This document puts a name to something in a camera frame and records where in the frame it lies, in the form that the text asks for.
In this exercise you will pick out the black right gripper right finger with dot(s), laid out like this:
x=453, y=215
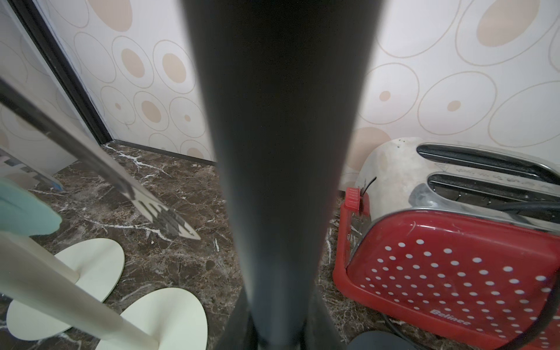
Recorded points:
x=320, y=332

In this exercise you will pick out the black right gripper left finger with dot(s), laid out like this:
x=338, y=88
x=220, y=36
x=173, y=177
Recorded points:
x=240, y=332

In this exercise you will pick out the cream utensil rack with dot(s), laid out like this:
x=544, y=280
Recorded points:
x=94, y=266
x=169, y=318

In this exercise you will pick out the mint green silicone tongs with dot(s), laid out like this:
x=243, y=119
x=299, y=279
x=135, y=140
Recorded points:
x=24, y=214

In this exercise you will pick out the dark grey rack back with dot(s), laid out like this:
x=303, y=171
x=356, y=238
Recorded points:
x=281, y=82

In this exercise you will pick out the dark grey rack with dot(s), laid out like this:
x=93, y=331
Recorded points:
x=379, y=340
x=281, y=82

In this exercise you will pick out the white handled steel tongs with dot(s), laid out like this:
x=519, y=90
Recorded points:
x=24, y=168

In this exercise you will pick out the dark grey rack near toaster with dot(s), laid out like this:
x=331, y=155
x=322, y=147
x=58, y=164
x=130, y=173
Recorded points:
x=379, y=340

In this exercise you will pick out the red polka dot toaster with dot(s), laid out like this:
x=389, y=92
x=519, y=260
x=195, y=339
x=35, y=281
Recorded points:
x=457, y=239

